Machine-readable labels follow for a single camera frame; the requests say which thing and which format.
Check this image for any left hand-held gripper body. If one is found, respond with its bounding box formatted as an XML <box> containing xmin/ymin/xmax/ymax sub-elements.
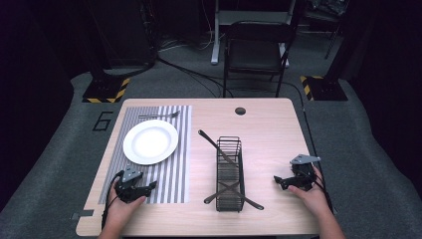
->
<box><xmin>113</xmin><ymin>165</ymin><xmax>151</xmax><ymax>204</ymax></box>

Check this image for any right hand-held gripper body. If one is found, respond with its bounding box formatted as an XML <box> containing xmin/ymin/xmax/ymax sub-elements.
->
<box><xmin>288</xmin><ymin>153</ymin><xmax>322</xmax><ymax>192</ymax></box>

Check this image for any person's left hand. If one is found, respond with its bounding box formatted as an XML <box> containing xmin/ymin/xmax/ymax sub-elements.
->
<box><xmin>105</xmin><ymin>180</ymin><xmax>147</xmax><ymax>235</ymax></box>

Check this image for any person's right hand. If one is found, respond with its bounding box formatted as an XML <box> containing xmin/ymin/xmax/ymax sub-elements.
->
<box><xmin>287</xmin><ymin>164</ymin><xmax>330</xmax><ymax>221</ymax></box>

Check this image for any grey striped placemat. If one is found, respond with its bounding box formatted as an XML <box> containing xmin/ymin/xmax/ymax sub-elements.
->
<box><xmin>98</xmin><ymin>105</ymin><xmax>193</xmax><ymax>205</ymax></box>

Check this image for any white round plate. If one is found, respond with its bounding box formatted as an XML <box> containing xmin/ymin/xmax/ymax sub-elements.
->
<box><xmin>122</xmin><ymin>119</ymin><xmax>179</xmax><ymax>166</ymax></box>

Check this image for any grey tape strip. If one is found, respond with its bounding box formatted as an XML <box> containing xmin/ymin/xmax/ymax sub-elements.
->
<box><xmin>70</xmin><ymin>209</ymin><xmax>96</xmax><ymax>221</ymax></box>

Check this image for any metal fork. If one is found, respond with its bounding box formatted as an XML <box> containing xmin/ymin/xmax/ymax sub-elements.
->
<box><xmin>137</xmin><ymin>111</ymin><xmax>182</xmax><ymax>120</ymax></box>

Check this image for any black tape floor marking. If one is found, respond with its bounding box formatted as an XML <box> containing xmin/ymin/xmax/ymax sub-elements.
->
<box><xmin>92</xmin><ymin>111</ymin><xmax>114</xmax><ymax>132</ymax></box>

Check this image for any black stand with striped base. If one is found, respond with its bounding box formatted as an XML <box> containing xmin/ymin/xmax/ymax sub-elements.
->
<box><xmin>300</xmin><ymin>0</ymin><xmax>356</xmax><ymax>102</ymax></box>
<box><xmin>81</xmin><ymin>0</ymin><xmax>132</xmax><ymax>104</ymax></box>

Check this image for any black folding chair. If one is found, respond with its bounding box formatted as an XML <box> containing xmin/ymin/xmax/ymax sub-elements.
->
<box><xmin>222</xmin><ymin>20</ymin><xmax>297</xmax><ymax>99</ymax></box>

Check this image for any white metal stand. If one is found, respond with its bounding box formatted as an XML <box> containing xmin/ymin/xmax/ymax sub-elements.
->
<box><xmin>210</xmin><ymin>0</ymin><xmax>297</xmax><ymax>66</ymax></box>

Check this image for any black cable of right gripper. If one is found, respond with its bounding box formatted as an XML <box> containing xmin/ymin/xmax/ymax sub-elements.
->
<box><xmin>298</xmin><ymin>168</ymin><xmax>334</xmax><ymax>214</ymax></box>

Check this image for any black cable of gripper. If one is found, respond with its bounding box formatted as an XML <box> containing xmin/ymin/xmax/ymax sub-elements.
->
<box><xmin>101</xmin><ymin>171</ymin><xmax>124</xmax><ymax>231</ymax></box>
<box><xmin>298</xmin><ymin>168</ymin><xmax>334</xmax><ymax>214</ymax></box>

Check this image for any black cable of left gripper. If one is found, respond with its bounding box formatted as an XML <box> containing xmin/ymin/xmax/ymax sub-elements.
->
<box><xmin>101</xmin><ymin>171</ymin><xmax>124</xmax><ymax>231</ymax></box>

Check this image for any black wire basket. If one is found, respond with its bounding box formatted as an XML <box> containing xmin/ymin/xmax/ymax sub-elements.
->
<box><xmin>215</xmin><ymin>135</ymin><xmax>246</xmax><ymax>213</ymax></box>

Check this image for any short dark-handled utensil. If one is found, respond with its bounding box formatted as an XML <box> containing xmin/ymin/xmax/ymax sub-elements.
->
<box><xmin>203</xmin><ymin>181</ymin><xmax>242</xmax><ymax>205</ymax></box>

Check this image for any black wire rack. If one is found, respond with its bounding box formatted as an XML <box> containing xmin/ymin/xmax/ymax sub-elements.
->
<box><xmin>197</xmin><ymin>128</ymin><xmax>265</xmax><ymax>211</ymax></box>

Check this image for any black floor cable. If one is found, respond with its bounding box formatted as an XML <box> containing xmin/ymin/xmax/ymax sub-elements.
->
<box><xmin>155</xmin><ymin>56</ymin><xmax>235</xmax><ymax>100</ymax></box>

